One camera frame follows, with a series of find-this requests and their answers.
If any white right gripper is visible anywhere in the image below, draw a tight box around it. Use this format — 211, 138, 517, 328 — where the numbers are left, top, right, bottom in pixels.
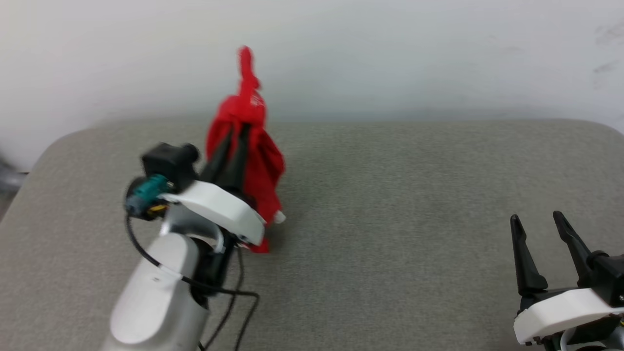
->
510, 211, 624, 347

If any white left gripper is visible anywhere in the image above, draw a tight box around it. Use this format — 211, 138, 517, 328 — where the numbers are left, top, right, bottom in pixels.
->
158, 123, 267, 246

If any red and white garment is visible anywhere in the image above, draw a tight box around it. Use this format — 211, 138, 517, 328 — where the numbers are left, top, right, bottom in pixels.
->
205, 45, 287, 254

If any grey fabric sofa cushion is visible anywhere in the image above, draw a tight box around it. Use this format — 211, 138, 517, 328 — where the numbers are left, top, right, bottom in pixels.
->
0, 118, 624, 351

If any teal cable connector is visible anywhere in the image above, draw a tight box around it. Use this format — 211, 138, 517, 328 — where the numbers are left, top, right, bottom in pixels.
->
125, 175, 170, 217

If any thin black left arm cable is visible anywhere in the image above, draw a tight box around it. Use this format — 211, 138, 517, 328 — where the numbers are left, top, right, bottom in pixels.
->
126, 214, 260, 351

